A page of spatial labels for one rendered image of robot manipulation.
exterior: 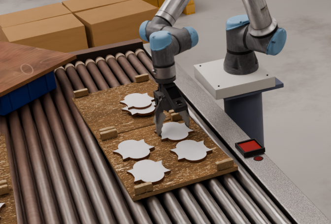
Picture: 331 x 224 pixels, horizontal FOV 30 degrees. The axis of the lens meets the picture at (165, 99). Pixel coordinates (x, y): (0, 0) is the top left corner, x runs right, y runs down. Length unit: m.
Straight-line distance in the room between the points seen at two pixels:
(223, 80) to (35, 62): 0.81
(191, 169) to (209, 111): 0.45
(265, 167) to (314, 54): 3.38
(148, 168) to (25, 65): 0.96
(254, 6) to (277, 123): 1.90
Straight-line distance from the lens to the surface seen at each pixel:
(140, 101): 2.37
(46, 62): 2.71
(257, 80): 2.59
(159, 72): 2.07
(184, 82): 2.61
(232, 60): 2.63
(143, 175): 1.94
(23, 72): 2.65
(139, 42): 3.05
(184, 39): 2.10
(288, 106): 4.42
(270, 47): 2.48
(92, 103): 2.49
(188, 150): 2.04
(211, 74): 2.65
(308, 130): 4.11
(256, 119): 2.74
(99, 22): 5.04
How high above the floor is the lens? 1.96
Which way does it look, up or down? 25 degrees down
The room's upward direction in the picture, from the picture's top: 7 degrees counter-clockwise
